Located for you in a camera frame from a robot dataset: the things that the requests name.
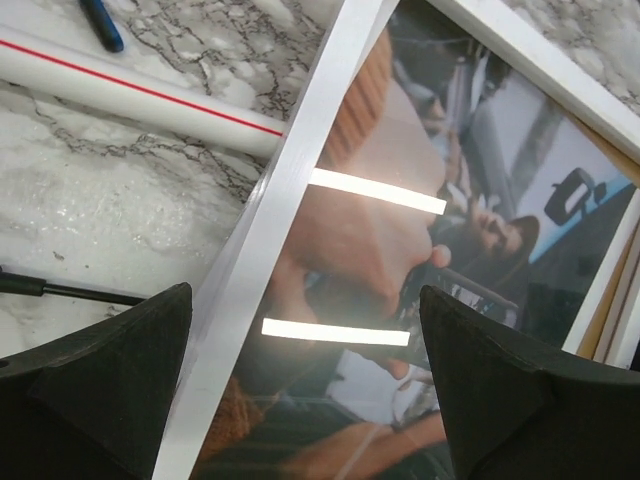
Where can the white PVC pipe rack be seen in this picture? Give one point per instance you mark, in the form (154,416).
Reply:
(53,69)

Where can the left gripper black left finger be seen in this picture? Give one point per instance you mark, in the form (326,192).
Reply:
(94,404)

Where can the white picture frame with photo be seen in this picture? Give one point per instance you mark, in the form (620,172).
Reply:
(225,302)

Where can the orange handled screwdriver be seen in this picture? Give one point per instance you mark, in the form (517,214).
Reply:
(16,284)

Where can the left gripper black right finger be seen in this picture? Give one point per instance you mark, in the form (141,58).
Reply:
(516,408)

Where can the blue handled pliers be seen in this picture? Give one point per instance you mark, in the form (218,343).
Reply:
(102,24)

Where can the printed photo with mat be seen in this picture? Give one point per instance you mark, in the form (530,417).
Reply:
(446,167)

